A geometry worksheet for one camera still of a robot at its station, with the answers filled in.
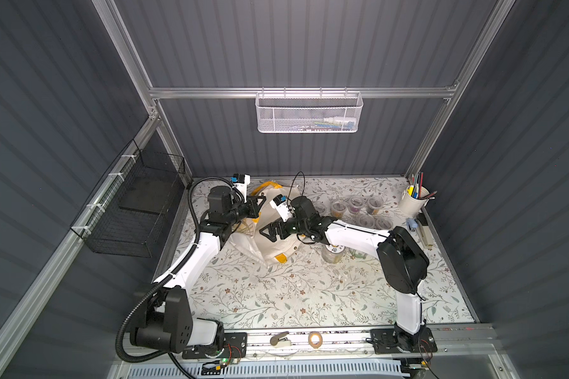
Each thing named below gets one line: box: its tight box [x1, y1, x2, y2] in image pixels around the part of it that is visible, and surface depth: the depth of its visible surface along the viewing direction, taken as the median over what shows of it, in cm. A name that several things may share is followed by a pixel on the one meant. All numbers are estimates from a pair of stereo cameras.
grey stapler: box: [415, 213, 434, 248], surface depth 99 cm
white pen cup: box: [398, 185, 430, 217], surface depth 104 cm
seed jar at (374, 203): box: [365, 195, 385, 216], surface depth 106 cm
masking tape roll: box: [308, 330, 324, 349], surface depth 77 cm
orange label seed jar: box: [330, 200, 347, 220], surface depth 104 cm
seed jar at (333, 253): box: [321, 243, 346, 264], surface depth 88 cm
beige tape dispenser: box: [269, 330, 291, 349], surface depth 75 cm
